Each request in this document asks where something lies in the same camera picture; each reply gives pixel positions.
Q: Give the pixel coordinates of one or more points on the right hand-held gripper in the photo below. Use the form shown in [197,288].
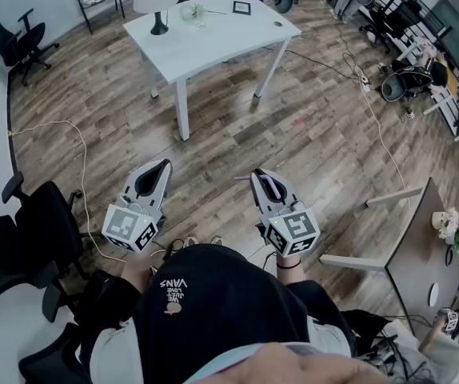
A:
[293,230]

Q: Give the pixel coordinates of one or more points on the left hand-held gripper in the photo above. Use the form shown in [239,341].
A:
[127,226]

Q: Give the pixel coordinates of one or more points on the lavender plastic tube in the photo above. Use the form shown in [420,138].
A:
[240,178]

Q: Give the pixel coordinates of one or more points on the clear glass vase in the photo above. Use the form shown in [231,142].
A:
[200,24]

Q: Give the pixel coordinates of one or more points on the person's right forearm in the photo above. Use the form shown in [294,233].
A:
[291,274]

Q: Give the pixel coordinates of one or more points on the person's left forearm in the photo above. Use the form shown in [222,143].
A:
[133,268]

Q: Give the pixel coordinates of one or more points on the person's left shoe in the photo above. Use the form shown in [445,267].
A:
[191,241]

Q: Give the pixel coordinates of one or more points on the person's shoe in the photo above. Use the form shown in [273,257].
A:
[191,241]
[216,240]

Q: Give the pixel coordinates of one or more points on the person's right shoe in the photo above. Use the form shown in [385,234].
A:
[216,240]

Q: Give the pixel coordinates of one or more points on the black wrist band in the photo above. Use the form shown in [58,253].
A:
[289,266]

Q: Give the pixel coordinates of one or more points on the person's black top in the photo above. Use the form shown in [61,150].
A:
[221,302]

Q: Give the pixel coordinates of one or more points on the black office chair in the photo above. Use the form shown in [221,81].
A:
[393,22]
[53,358]
[17,44]
[33,238]

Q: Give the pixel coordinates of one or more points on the white table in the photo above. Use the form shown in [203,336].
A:
[221,42]

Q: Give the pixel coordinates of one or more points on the dark wooden desk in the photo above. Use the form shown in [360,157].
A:
[425,246]

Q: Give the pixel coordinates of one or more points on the person's light blue face mask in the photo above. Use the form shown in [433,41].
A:
[221,358]

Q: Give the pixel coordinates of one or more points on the white flower pot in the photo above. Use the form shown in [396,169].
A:
[445,220]

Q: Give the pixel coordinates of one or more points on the black pod chair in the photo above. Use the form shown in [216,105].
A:
[413,79]

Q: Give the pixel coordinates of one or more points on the artificial white flower stem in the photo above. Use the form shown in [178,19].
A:
[191,11]

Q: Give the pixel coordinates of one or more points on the black picture frame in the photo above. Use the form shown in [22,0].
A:
[241,7]

